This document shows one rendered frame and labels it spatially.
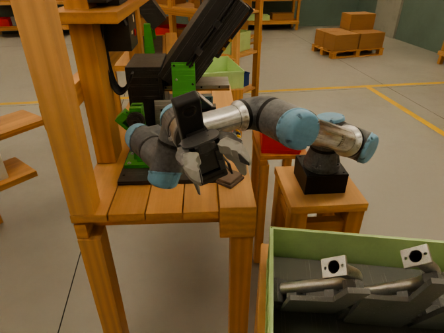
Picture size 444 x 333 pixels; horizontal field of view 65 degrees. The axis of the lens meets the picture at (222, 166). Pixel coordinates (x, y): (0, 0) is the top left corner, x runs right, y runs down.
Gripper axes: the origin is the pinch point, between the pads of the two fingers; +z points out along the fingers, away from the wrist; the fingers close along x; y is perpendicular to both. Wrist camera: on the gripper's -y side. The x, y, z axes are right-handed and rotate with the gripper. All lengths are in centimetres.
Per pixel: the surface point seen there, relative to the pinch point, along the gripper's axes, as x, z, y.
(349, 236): -38, -26, 55
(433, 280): -33, 9, 38
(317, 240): -29, -30, 55
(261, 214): -39, -112, 103
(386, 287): -31, -2, 50
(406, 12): -675, -651, 178
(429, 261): -32.5, 7.9, 33.4
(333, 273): -15.2, 1.3, 32.0
